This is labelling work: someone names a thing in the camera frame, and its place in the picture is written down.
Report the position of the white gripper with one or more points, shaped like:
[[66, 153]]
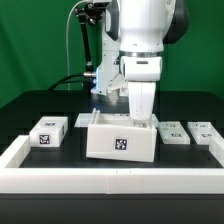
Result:
[[141, 75]]

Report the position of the white cabinet door panel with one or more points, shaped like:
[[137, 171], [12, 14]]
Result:
[[202, 132], [172, 132]]

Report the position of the white cabinet body box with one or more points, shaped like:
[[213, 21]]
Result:
[[117, 137]]

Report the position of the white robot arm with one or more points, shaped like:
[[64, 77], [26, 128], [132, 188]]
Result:
[[133, 36]]

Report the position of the white cabinet top block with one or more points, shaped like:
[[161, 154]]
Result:
[[49, 131]]

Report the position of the white marker base plate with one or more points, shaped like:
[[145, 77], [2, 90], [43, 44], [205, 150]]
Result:
[[83, 120]]

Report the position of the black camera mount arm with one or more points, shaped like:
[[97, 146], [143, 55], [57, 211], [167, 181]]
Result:
[[90, 14]]

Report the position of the white U-shaped fence frame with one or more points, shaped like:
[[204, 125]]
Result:
[[16, 179]]

